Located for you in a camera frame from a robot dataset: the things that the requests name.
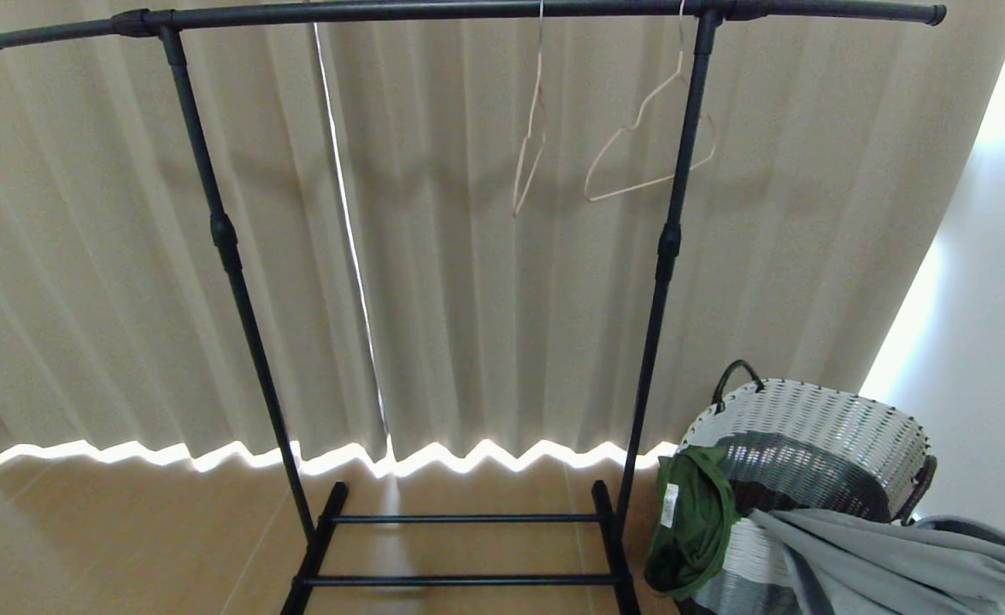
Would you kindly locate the pale grey shorts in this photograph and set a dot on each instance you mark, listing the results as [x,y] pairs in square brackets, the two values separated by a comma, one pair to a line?
[878,555]

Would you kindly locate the black clothes rack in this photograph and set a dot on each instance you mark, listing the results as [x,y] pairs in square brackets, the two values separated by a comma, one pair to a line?
[468,10]

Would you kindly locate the pink clothes hanger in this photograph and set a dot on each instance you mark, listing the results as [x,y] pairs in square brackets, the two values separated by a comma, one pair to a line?
[539,85]
[680,64]

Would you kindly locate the green garment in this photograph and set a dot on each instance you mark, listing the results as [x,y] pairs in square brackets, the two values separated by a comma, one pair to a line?
[690,530]

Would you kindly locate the beige curtain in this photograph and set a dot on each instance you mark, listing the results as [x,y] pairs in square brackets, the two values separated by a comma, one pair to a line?
[468,299]

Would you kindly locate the white laundry basket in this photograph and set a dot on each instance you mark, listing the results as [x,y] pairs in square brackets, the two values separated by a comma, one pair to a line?
[810,418]

